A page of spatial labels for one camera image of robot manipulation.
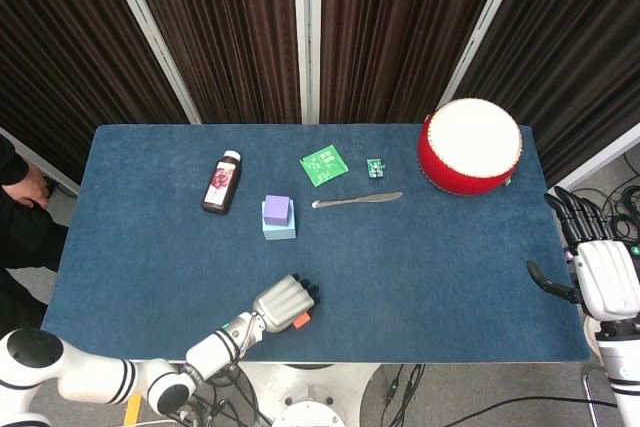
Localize bystander bare hand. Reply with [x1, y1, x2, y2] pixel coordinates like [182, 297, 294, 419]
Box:
[2, 165, 51, 208]

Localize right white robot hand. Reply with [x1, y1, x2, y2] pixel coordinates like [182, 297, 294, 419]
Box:
[526, 186, 640, 321]

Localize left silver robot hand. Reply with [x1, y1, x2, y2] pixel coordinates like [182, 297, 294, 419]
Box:
[251, 273, 321, 333]

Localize large light blue cube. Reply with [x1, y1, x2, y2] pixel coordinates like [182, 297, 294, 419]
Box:
[260, 199, 298, 241]

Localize purple wooden cube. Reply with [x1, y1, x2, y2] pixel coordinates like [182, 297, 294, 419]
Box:
[263, 194, 294, 227]

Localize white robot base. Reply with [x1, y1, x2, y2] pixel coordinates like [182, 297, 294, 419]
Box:
[234, 362, 381, 427]

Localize bystander dark clothing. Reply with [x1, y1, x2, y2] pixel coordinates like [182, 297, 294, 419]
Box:
[0, 134, 69, 333]

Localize blue fabric table mat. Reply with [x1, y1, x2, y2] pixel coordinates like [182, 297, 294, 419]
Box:
[39, 124, 592, 364]

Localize metal table knife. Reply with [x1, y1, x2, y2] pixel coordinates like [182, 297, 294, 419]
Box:
[311, 191, 404, 210]

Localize dark juice bottle white cap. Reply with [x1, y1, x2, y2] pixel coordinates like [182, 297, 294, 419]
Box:
[200, 149, 244, 217]

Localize green foil sachet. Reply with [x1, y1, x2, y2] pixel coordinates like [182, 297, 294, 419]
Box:
[299, 144, 350, 188]

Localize dark pleated partition screen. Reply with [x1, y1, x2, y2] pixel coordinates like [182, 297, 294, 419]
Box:
[107, 0, 309, 126]
[0, 0, 194, 197]
[304, 0, 526, 126]
[439, 0, 640, 198]

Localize yellow floor tape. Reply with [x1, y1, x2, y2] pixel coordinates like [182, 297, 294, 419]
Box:
[122, 393, 144, 427]

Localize red drum white skin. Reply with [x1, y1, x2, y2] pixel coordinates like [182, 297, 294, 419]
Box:
[417, 97, 524, 197]

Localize black floor cable bundle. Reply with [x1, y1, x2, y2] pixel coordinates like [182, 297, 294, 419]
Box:
[564, 156, 640, 248]
[169, 364, 271, 427]

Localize long black floor cable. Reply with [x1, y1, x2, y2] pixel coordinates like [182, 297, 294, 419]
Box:
[389, 395, 619, 427]

